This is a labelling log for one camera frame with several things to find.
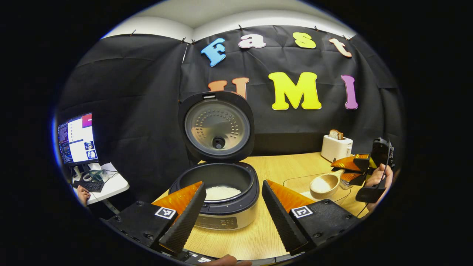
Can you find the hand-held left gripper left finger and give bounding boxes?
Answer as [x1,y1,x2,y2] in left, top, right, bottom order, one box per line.
[99,181,207,255]

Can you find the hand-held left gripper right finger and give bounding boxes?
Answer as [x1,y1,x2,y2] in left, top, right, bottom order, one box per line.
[262,180,360,256]

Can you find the wooden spoon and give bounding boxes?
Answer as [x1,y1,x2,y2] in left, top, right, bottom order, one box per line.
[310,169,346,200]

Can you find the clear plastic rice container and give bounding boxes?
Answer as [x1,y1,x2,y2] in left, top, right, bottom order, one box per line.
[283,173,351,204]

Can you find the grey rice cooker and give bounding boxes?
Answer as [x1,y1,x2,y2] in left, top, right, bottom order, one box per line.
[169,91,260,231]

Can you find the white toaster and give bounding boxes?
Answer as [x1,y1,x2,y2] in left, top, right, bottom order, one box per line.
[321,134,353,163]

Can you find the white side table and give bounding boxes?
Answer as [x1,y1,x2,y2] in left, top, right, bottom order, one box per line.
[72,163,130,205]

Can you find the black keyboard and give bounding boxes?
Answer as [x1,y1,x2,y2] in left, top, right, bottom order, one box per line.
[73,180,105,192]

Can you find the dark green desk item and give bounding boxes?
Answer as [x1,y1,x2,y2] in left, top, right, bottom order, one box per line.
[82,170,105,182]

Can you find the computer monitor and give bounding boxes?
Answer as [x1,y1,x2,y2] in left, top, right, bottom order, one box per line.
[57,113,99,166]

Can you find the black backdrop cloth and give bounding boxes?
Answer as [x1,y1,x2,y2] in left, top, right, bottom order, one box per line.
[55,25,405,211]

